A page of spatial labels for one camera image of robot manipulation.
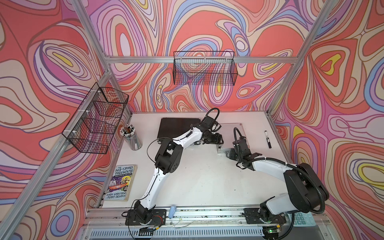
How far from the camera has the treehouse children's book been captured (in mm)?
795

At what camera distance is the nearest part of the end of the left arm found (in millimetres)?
820

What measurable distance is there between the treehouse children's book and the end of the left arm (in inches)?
19.0
